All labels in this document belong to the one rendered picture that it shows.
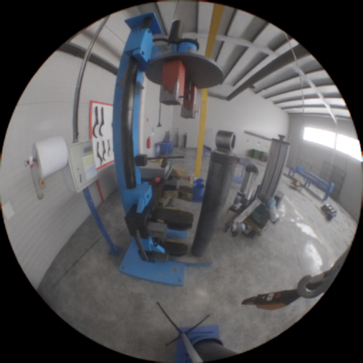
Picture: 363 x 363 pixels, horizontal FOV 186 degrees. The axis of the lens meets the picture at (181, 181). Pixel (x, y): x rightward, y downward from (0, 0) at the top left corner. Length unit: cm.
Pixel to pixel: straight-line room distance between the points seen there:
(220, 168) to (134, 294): 168
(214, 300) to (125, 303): 107
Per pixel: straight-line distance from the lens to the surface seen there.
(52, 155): 91
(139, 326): 167
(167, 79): 70
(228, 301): 174
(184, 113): 100
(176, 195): 121
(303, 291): 40
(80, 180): 108
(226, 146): 82
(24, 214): 216
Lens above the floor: 160
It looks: 25 degrees down
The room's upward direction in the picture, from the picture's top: 4 degrees clockwise
